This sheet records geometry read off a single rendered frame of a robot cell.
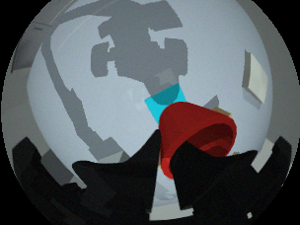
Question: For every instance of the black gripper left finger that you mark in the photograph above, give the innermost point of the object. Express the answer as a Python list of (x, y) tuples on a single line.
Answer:
[(136, 176)]

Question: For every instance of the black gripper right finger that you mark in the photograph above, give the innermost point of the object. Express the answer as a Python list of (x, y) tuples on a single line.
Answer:
[(195, 172)]

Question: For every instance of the tan wooden plank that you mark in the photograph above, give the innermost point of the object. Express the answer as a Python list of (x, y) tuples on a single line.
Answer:
[(218, 110)]

